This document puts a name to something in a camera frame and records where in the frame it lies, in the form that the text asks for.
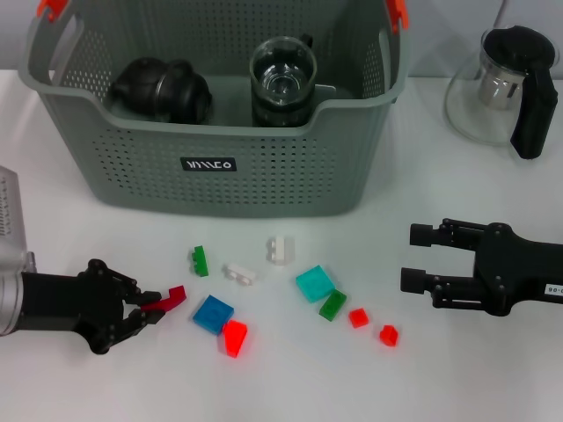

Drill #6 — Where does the white toy brick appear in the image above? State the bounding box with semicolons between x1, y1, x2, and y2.
266;236;295;267
222;262;259;287

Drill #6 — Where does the opaque green toy brick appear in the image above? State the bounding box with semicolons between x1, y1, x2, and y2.
190;244;208;278

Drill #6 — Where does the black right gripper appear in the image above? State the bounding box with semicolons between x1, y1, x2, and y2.
399;217;563;317

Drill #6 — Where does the grey perforated storage bin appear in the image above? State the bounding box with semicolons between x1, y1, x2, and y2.
17;0;411;220

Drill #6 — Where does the black ceramic teapot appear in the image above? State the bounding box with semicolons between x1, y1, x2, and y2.
108;56;177;122

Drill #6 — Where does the dark red curved toy piece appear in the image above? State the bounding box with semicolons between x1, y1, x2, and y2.
142;284;187;314

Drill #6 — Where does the glass teacup with black holder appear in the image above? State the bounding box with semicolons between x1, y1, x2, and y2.
153;61;216;126
249;33;318;109
252;113;314;129
251;87;316;127

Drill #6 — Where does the glass carafe with black handle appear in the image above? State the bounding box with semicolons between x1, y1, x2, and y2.
443;25;560;160

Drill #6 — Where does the blue square toy plate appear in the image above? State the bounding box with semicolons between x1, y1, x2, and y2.
192;294;235;336

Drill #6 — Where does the teal square toy plate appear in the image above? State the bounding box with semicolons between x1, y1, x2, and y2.
295;266;335;304

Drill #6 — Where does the orange bin handle clip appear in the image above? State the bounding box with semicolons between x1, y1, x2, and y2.
35;0;70;22
386;0;411;34

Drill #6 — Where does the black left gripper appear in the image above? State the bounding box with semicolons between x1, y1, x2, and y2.
21;258;165;355

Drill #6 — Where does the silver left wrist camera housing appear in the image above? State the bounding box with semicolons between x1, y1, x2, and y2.
0;165;37;277

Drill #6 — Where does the red sloped toy brick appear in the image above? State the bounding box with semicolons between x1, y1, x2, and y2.
222;319;250;359

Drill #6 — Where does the translucent green toy brick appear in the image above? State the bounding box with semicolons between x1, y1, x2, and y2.
318;289;347;322

